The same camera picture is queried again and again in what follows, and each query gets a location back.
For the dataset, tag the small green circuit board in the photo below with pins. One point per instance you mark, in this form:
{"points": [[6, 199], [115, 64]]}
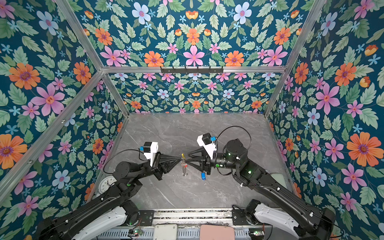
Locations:
{"points": [[135, 233]]}

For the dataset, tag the right small circuit board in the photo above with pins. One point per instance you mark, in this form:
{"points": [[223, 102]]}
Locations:
{"points": [[256, 234]]}

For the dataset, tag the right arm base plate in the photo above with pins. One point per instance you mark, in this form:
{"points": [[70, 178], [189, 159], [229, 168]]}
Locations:
{"points": [[240, 218]]}

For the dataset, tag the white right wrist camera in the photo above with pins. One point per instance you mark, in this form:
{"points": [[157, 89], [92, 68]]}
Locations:
{"points": [[208, 142]]}

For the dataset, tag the pink plastic box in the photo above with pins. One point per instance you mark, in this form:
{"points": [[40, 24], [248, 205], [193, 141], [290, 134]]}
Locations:
{"points": [[214, 232]]}

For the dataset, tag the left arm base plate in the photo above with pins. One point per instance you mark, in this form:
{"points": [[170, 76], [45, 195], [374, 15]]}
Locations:
{"points": [[143, 218]]}

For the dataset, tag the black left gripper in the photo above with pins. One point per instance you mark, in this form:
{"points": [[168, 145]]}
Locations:
{"points": [[157, 168]]}

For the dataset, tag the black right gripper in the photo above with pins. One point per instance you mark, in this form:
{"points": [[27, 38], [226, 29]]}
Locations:
{"points": [[206, 163]]}

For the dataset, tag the pale green sponge block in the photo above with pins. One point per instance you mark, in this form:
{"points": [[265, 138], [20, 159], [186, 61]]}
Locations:
{"points": [[279, 178]]}

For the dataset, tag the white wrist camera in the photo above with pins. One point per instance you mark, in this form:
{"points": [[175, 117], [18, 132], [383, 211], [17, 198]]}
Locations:
{"points": [[150, 150], [208, 142]]}

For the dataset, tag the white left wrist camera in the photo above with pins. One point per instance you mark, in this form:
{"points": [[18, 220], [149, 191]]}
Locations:
{"points": [[150, 150]]}

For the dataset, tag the silver metal keyring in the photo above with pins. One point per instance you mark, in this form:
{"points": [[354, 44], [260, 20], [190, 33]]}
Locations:
{"points": [[184, 167]]}

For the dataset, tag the white alarm clock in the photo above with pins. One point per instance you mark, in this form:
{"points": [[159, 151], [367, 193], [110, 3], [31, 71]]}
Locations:
{"points": [[105, 184]]}

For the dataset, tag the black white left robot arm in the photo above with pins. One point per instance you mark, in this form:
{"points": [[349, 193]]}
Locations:
{"points": [[111, 208]]}

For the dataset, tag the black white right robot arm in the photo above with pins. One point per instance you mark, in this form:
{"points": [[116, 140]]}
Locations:
{"points": [[293, 215]]}

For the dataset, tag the black wall hook rack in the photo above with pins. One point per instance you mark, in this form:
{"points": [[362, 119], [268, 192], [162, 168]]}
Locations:
{"points": [[191, 70]]}

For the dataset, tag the white plastic box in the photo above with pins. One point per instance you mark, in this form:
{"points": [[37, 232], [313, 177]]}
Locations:
{"points": [[165, 232]]}

